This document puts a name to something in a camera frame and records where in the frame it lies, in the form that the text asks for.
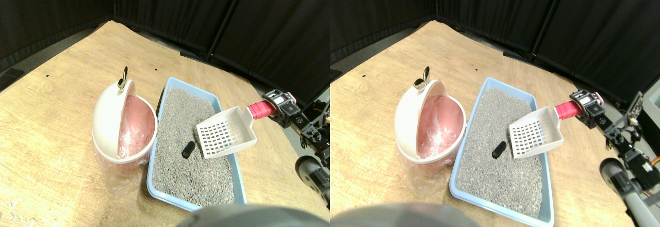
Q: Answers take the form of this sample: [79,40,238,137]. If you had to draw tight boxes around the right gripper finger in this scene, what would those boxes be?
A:
[570,89,603,109]
[263,89,296,109]

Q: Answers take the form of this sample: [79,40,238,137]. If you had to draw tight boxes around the white scoop with red handle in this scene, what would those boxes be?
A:
[509,101,583,159]
[196,101,279,159]

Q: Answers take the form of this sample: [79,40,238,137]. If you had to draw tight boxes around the white shelf unit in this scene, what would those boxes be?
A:
[641,80,660,129]

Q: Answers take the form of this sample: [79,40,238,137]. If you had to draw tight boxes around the blue litter tray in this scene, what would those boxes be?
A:
[147,77,247,211]
[449,77,555,226]

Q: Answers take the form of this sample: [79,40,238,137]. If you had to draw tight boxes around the white bin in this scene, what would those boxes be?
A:
[394,66,467,187]
[92,66,158,194]

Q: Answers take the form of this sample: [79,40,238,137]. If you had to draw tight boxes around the orange wire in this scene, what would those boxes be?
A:
[646,156,660,187]

